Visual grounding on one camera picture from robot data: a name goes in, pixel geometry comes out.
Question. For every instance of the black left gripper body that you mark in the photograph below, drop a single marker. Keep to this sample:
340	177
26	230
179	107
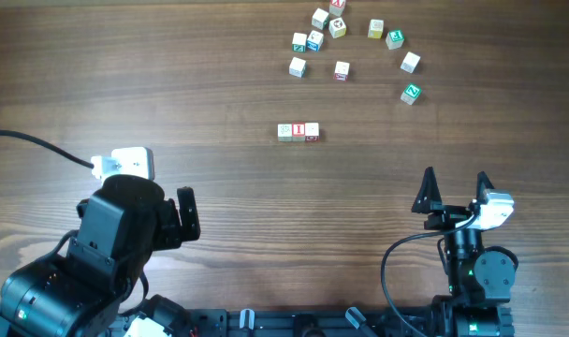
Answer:
168	234

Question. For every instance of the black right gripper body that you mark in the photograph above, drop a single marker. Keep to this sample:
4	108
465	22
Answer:
447	218

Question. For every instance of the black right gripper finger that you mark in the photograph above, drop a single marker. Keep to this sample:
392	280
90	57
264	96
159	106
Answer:
483	184
428	198

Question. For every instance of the wooden block red letter side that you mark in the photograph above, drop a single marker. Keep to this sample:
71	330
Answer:
312	132

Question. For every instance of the wooden block blue side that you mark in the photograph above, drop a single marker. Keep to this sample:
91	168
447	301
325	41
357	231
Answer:
285	132

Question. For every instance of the wooden block red letter I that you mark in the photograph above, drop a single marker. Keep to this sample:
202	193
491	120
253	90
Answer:
298	132

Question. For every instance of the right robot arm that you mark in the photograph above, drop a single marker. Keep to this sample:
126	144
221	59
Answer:
480	278

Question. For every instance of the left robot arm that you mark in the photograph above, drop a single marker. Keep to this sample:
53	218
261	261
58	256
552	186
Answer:
79	294

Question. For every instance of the wooden block green letter Z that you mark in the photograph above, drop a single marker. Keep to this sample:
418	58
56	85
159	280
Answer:
411	93

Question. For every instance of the plain pale wooden block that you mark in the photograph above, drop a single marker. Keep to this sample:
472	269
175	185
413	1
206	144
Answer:
410	62

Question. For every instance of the wooden block red bottom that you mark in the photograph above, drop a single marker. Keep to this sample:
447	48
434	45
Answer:
341	71

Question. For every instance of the wooden block yellow picture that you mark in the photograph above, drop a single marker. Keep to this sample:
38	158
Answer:
337	27

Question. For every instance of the wooden block blue picture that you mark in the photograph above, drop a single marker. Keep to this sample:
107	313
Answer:
314	40

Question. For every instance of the wooden block green Z side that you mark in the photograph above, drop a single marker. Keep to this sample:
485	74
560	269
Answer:
299	42

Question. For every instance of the wooden block red letter X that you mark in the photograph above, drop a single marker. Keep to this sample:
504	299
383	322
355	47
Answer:
336	7

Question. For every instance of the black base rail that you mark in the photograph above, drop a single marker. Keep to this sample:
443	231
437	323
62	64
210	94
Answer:
163	317

